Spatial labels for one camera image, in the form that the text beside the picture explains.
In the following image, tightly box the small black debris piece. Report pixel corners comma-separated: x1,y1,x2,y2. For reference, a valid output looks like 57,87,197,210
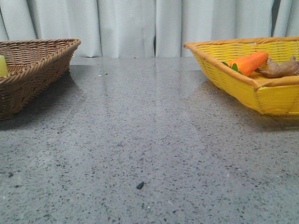
136,182,145,189

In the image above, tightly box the yellow packing tape roll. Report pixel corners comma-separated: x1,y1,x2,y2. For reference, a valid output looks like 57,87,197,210
0,55,8,77

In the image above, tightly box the orange toy carrot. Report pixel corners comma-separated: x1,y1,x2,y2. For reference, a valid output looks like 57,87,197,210
222,51,269,77

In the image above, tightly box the brown ginger root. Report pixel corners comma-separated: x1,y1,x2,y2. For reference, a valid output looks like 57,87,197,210
255,56,299,78

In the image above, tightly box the brown wicker basket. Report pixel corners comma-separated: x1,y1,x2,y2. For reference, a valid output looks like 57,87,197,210
0,38,81,120

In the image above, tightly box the white curtain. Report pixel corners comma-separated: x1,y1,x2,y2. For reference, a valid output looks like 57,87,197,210
0,0,299,58

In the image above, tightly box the yellow woven basket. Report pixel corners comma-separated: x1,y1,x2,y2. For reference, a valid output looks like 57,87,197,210
184,36,299,115

